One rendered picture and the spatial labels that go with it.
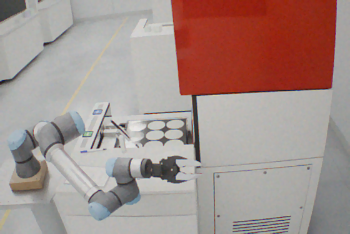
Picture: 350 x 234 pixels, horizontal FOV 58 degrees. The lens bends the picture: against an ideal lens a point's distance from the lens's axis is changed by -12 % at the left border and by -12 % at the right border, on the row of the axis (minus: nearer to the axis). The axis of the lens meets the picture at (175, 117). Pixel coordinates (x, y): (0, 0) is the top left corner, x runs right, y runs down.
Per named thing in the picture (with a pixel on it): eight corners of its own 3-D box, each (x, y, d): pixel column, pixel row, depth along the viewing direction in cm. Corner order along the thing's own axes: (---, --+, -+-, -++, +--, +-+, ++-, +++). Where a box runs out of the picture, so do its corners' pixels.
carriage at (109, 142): (121, 129, 216) (120, 125, 215) (110, 164, 184) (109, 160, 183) (108, 130, 217) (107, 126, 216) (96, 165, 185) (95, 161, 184)
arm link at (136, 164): (130, 157, 125) (130, 180, 124) (142, 157, 123) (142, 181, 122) (139, 157, 132) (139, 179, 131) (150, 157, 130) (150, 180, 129)
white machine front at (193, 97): (197, 97, 253) (193, 43, 234) (200, 167, 181) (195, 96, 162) (192, 98, 253) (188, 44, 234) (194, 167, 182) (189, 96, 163)
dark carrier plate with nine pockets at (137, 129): (186, 119, 212) (186, 117, 212) (186, 151, 182) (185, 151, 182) (129, 122, 215) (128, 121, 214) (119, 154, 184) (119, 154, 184)
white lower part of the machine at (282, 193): (280, 181, 288) (289, 93, 249) (302, 253, 216) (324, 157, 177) (199, 188, 292) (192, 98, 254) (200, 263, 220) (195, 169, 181)
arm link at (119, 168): (116, 171, 137) (110, 152, 133) (141, 172, 133) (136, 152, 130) (107, 183, 130) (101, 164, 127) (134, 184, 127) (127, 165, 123)
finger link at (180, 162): (205, 157, 123) (180, 159, 126) (201, 156, 117) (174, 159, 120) (207, 166, 122) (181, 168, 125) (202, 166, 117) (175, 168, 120)
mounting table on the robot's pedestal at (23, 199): (-7, 223, 168) (-16, 206, 162) (10, 176, 207) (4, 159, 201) (66, 219, 171) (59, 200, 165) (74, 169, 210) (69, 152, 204)
